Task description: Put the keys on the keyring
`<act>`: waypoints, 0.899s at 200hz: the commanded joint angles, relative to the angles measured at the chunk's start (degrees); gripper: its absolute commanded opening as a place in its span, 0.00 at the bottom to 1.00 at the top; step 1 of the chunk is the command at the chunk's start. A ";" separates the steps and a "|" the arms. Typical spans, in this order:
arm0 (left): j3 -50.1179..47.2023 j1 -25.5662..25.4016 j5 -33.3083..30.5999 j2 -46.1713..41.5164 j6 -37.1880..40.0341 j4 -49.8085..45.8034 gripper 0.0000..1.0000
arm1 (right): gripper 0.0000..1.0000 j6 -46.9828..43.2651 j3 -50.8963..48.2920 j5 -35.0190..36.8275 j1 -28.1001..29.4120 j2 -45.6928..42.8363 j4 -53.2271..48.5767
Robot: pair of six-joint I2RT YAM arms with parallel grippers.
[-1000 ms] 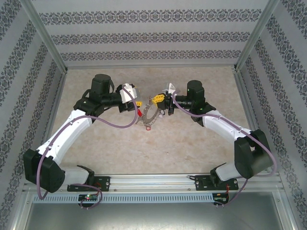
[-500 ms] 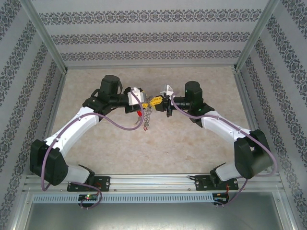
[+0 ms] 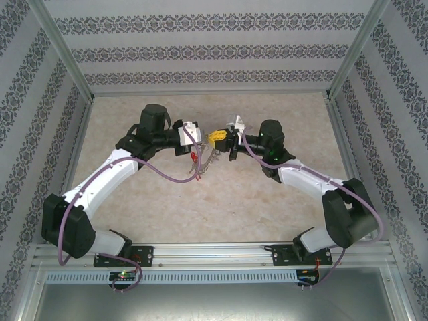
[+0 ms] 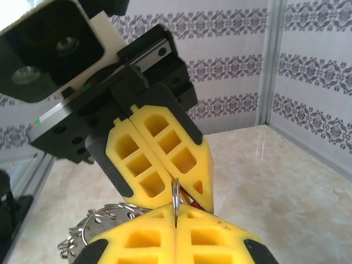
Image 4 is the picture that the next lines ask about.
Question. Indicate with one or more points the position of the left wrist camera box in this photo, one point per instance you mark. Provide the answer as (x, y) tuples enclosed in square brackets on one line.
[(41, 41)]

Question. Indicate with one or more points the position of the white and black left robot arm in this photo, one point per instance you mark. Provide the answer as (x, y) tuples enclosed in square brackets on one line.
[(4, 192)]

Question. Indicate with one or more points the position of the silver disc with key rings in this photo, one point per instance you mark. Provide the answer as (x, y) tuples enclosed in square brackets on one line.
[(115, 220)]

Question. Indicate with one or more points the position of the red key tag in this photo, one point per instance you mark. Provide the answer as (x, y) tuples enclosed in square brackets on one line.
[(196, 204)]

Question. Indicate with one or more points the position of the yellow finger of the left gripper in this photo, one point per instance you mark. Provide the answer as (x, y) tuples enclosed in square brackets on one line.
[(204, 170), (129, 165)]

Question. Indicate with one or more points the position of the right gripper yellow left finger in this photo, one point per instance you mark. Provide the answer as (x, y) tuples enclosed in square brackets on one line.
[(165, 247)]

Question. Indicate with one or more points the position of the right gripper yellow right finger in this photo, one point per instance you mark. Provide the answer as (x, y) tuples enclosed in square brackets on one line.
[(184, 247)]

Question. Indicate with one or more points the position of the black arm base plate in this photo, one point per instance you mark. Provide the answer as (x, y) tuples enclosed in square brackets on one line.
[(24, 202)]

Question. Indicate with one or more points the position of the aluminium frame post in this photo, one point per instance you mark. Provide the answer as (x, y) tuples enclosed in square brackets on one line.
[(270, 68)]

